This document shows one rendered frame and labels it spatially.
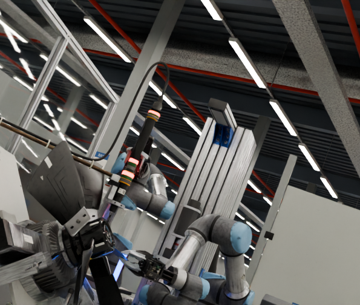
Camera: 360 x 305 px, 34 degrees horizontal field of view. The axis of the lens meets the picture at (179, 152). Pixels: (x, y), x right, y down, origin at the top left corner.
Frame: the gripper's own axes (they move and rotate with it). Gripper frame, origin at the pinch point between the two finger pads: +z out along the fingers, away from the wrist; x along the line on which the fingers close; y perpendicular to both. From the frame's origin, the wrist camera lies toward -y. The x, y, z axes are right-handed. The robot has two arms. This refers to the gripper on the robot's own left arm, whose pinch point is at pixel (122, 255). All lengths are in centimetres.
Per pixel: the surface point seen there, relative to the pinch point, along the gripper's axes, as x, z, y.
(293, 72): -351, -429, -738
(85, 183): -18.0, 22.7, -3.9
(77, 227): -4.1, 23.7, 14.8
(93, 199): -14.0, 18.7, 0.2
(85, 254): -1, 26, 43
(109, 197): -17.0, 14.6, 3.5
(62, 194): -12.2, 33.9, 20.5
